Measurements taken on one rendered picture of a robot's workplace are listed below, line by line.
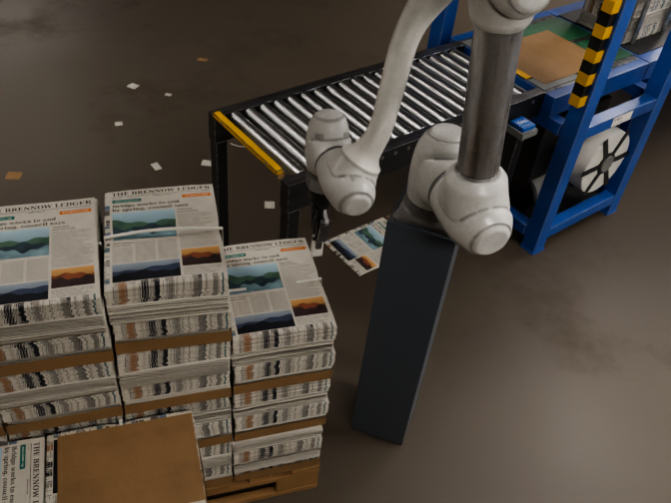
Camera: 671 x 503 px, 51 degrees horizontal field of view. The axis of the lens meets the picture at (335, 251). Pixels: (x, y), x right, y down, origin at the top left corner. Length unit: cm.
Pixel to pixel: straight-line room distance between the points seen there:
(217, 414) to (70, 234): 66
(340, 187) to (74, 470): 98
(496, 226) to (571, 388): 147
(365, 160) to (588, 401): 178
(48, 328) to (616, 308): 254
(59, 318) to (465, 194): 98
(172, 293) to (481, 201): 76
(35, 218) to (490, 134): 112
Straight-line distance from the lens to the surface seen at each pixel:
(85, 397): 195
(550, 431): 291
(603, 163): 367
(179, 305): 173
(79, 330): 174
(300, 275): 203
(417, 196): 194
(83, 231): 184
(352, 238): 344
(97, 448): 198
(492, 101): 157
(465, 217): 172
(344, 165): 156
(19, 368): 185
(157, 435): 198
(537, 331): 323
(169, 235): 181
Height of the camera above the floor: 224
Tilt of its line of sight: 42 degrees down
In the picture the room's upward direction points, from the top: 7 degrees clockwise
